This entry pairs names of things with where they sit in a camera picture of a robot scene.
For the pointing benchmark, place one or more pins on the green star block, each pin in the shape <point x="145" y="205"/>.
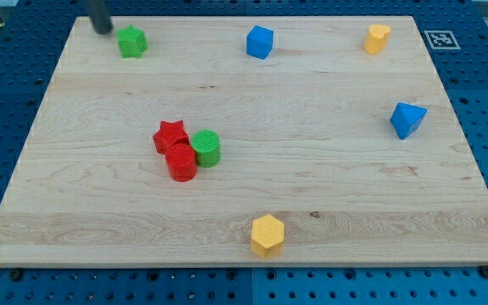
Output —
<point x="132" y="42"/>

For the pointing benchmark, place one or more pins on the red star block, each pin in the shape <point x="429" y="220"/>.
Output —
<point x="169" y="134"/>

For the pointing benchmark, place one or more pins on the green cylinder block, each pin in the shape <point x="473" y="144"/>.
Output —
<point x="206" y="144"/>

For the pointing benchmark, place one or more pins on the red cylinder block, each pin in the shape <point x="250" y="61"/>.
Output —
<point x="181" y="162"/>

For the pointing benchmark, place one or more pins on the light wooden board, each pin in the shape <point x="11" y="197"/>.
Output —
<point x="305" y="135"/>

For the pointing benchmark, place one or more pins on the yellow hexagon block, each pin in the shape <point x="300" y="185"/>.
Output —
<point x="267" y="236"/>

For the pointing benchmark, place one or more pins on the blue cube block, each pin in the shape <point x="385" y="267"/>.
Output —
<point x="259" y="42"/>

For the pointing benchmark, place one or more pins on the blue triangular prism block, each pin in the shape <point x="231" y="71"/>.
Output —
<point x="406" y="119"/>

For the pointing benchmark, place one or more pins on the yellow heart block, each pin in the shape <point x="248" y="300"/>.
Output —
<point x="377" y="38"/>

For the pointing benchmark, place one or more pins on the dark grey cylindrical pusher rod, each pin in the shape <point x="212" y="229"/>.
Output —
<point x="99" y="16"/>

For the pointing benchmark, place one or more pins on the white fiducial marker tag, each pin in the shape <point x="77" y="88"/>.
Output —
<point x="441" y="40"/>

